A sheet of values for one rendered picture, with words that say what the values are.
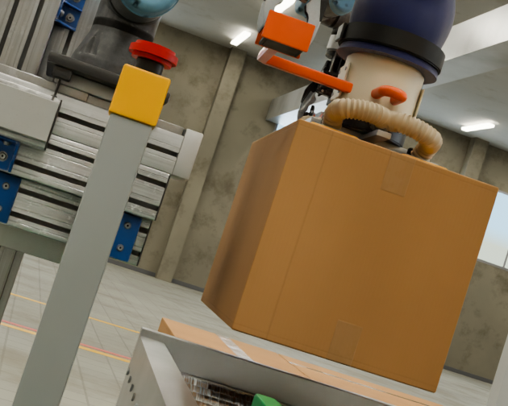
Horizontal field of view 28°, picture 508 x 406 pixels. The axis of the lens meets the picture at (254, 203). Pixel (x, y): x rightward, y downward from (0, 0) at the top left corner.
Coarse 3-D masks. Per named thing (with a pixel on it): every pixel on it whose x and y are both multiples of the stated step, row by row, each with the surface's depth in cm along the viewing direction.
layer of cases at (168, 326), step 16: (176, 336) 276; (192, 336) 292; (208, 336) 310; (240, 352) 291; (256, 352) 309; (272, 352) 328; (288, 368) 289; (304, 368) 307; (320, 368) 327; (336, 384) 288; (352, 384) 306; (368, 384) 324; (384, 400) 286; (400, 400) 304; (416, 400) 323
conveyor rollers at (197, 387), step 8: (184, 376) 194; (192, 384) 186; (200, 384) 194; (208, 384) 195; (192, 392) 176; (200, 392) 184; (208, 392) 185; (216, 392) 186; (224, 392) 194; (232, 392) 195; (240, 392) 196; (200, 400) 175; (208, 400) 176; (216, 400) 177; (224, 400) 185; (232, 400) 186; (240, 400) 186; (248, 400) 195
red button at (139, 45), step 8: (136, 40) 141; (144, 40) 139; (136, 48) 139; (144, 48) 138; (152, 48) 138; (160, 48) 139; (168, 48) 140; (136, 56) 141; (144, 56) 139; (152, 56) 139; (160, 56) 138; (168, 56) 139; (136, 64) 140; (144, 64) 140; (152, 64) 140; (160, 64) 140; (168, 64) 140; (176, 64) 141; (152, 72) 140; (160, 72) 141
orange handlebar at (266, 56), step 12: (264, 48) 196; (264, 60) 203; (276, 60) 205; (288, 60) 206; (300, 72) 206; (312, 72) 206; (324, 84) 207; (336, 84) 207; (348, 84) 208; (372, 96) 205; (384, 96) 201; (396, 96) 198
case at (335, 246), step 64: (320, 128) 184; (256, 192) 206; (320, 192) 183; (384, 192) 185; (448, 192) 187; (256, 256) 182; (320, 256) 183; (384, 256) 185; (448, 256) 187; (256, 320) 181; (320, 320) 183; (384, 320) 185; (448, 320) 187
